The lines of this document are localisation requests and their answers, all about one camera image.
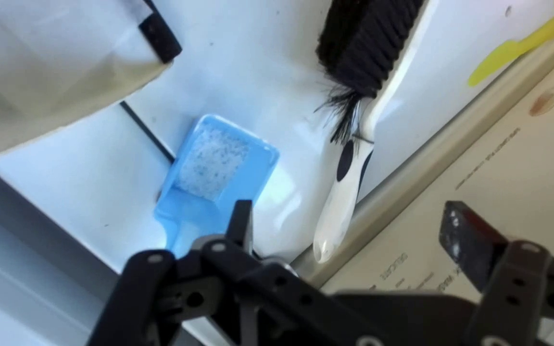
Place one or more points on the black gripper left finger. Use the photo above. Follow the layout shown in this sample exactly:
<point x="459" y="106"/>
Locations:
<point x="162" y="288"/>

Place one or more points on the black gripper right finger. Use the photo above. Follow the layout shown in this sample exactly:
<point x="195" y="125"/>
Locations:
<point x="520" y="281"/>

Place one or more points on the white hand broom black bristles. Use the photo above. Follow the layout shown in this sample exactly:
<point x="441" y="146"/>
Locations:
<point x="366" y="44"/>

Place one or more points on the blue plastic detergent scoop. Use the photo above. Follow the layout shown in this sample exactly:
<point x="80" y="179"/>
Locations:
<point x="187" y="212"/>

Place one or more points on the white detergent powder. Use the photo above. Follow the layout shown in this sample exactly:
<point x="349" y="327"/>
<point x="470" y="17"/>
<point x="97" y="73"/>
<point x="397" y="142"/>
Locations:
<point x="212" y="160"/>

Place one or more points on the white dustpan with black lip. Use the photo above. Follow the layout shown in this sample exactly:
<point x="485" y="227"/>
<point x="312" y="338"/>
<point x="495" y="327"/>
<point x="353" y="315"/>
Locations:
<point x="47" y="64"/>

